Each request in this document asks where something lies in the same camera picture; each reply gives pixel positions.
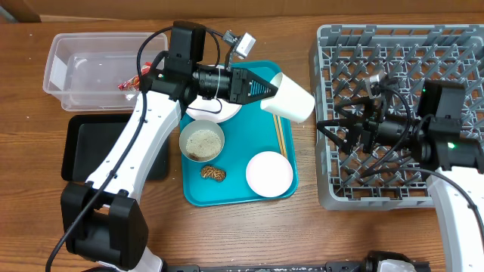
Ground white paper cup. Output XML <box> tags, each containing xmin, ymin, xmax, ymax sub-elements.
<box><xmin>260</xmin><ymin>73</ymin><xmax>315</xmax><ymax>123</ymax></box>

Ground grey dishwasher rack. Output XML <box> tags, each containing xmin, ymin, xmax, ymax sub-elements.
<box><xmin>309</xmin><ymin>25</ymin><xmax>483</xmax><ymax>210</ymax></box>

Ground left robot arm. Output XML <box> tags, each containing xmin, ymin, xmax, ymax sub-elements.
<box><xmin>57</xmin><ymin>20</ymin><xmax>278</xmax><ymax>271</ymax></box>

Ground clear plastic waste bin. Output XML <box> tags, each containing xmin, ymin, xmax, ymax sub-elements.
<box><xmin>42</xmin><ymin>32</ymin><xmax>150</xmax><ymax>112</ymax></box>

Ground red snack wrapper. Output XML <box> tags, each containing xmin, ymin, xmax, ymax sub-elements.
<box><xmin>118</xmin><ymin>62</ymin><xmax>151</xmax><ymax>91</ymax></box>

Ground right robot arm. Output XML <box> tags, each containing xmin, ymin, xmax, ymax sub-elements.
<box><xmin>317</xmin><ymin>79</ymin><xmax>483</xmax><ymax>271</ymax></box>

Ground black rectangular tray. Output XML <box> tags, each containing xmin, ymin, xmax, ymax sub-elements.
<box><xmin>60</xmin><ymin>112</ymin><xmax>170</xmax><ymax>183</ymax></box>

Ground wooden chopstick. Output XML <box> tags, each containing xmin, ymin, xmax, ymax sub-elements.
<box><xmin>276</xmin><ymin>116</ymin><xmax>287</xmax><ymax>158</ymax></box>
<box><xmin>273</xmin><ymin>114</ymin><xmax>287</xmax><ymax>157</ymax></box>

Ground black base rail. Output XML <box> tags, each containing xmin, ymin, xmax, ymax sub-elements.
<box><xmin>162</xmin><ymin>261</ymin><xmax>362</xmax><ymax>272</ymax></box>

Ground brown walnut-like food piece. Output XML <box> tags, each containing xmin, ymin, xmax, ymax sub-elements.
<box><xmin>200</xmin><ymin>165</ymin><xmax>226</xmax><ymax>182</ymax></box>

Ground grey bowl of rice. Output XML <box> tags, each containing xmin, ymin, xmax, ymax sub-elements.
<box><xmin>179</xmin><ymin>120</ymin><xmax>225</xmax><ymax>162</ymax></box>

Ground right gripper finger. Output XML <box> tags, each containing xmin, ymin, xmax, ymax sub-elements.
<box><xmin>316</xmin><ymin>119</ymin><xmax>350</xmax><ymax>154</ymax></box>
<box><xmin>334</xmin><ymin>97</ymin><xmax>373</xmax><ymax>117</ymax></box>

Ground small white plate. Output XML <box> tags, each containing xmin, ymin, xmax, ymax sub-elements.
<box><xmin>246</xmin><ymin>151</ymin><xmax>293</xmax><ymax>198</ymax></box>

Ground large white plate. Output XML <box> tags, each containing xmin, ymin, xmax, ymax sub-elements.
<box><xmin>185</xmin><ymin>63</ymin><xmax>243</xmax><ymax>125</ymax></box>

